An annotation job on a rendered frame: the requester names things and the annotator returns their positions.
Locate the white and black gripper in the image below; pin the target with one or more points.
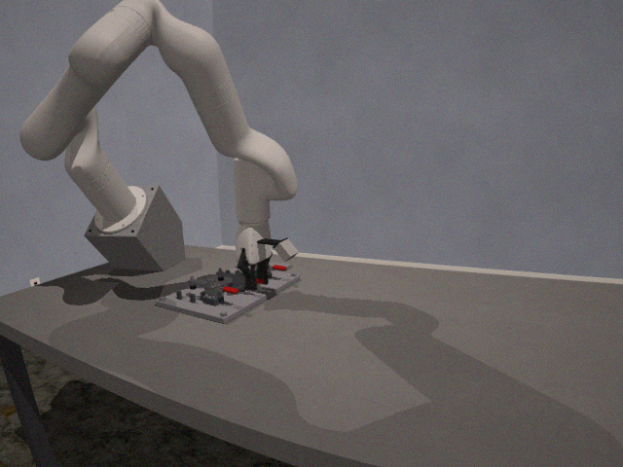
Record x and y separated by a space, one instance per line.
252 253

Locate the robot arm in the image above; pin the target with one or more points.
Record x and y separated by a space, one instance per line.
97 60

